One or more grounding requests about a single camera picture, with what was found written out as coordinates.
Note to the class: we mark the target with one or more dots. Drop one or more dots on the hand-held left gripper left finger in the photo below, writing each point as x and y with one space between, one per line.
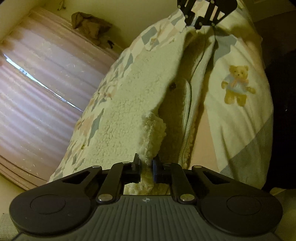
137 169

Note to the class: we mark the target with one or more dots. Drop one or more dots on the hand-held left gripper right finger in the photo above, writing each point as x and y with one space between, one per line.
156 170

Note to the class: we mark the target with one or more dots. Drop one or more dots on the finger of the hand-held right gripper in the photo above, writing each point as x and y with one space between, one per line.
211 14
189 12

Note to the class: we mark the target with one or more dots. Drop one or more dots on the white fleece jacket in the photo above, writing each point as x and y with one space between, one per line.
120 115

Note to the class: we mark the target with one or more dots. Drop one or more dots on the brown clothes on rack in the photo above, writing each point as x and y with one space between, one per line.
90 25

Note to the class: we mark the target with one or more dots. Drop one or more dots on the small black hanging item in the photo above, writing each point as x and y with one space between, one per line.
111 44

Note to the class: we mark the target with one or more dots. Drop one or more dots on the checkered bear print quilt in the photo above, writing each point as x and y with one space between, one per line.
254 111

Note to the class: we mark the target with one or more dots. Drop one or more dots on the pink window curtain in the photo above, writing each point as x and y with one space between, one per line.
34 104

